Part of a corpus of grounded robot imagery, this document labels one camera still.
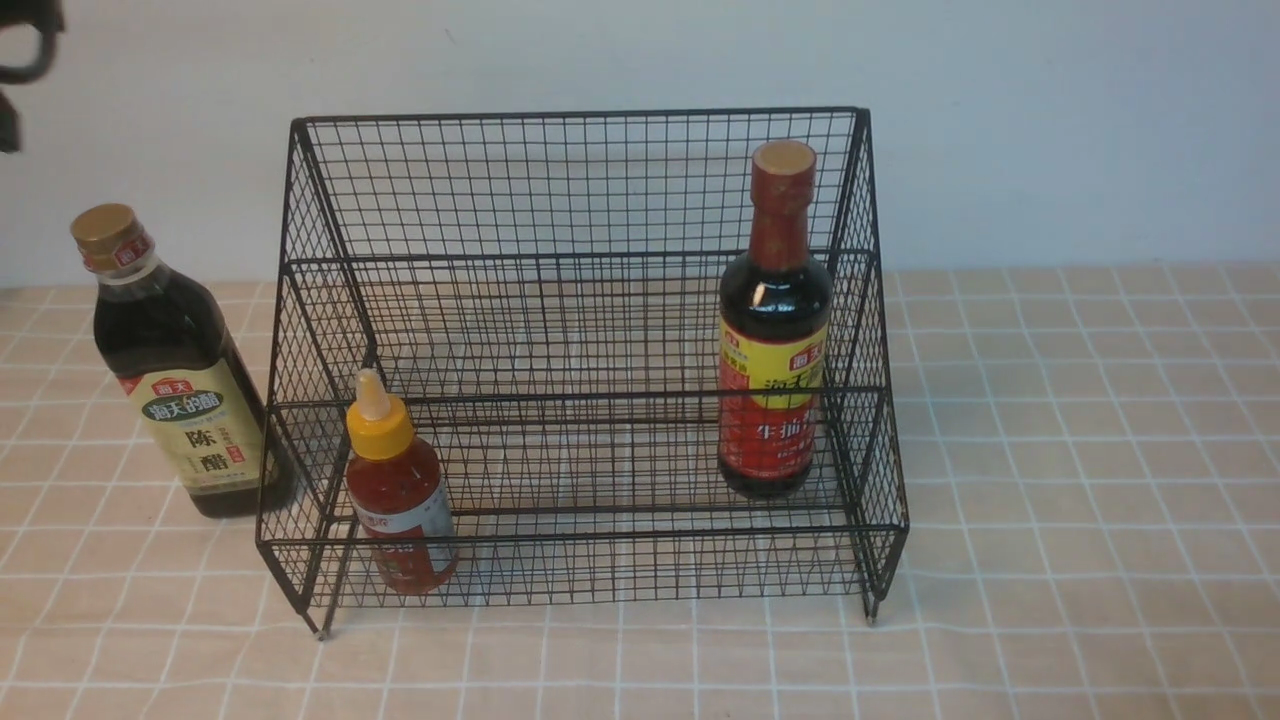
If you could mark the soy sauce bottle red label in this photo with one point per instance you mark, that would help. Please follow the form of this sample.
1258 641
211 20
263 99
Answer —
774 304

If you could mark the dark vinegar bottle gold cap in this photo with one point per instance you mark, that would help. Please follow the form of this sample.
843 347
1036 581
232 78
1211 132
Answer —
165 339

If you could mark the red chili sauce squeeze bottle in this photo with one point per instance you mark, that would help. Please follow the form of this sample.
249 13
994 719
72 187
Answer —
395 484

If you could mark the black wire mesh shelf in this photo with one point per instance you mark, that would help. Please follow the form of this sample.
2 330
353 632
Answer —
541 290

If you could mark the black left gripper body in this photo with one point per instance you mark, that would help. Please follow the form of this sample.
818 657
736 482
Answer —
32 33

